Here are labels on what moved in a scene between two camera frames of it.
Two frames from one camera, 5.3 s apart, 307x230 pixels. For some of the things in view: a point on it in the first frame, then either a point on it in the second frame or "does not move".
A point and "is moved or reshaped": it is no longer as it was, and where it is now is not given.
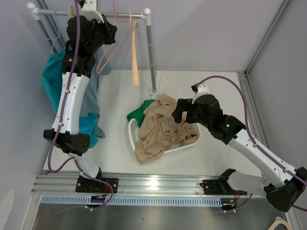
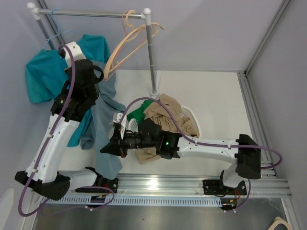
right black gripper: x=183 y=105 -> x=114 y=146
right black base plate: x=219 y=187 does not move
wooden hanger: x=135 y=25 -> x=107 y=71
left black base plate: x=89 y=185 does not move
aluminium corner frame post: x=254 y=112 does not move
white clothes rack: x=146 y=15 does not move
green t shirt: x=138 y=114 does not move
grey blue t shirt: x=103 y=57 is moved or reshaped
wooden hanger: x=72 y=13 -> x=112 y=53
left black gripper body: x=99 y=31 -> x=94 y=92
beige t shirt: x=159 y=132 does not move
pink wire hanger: x=129 y=24 -> x=109 y=76
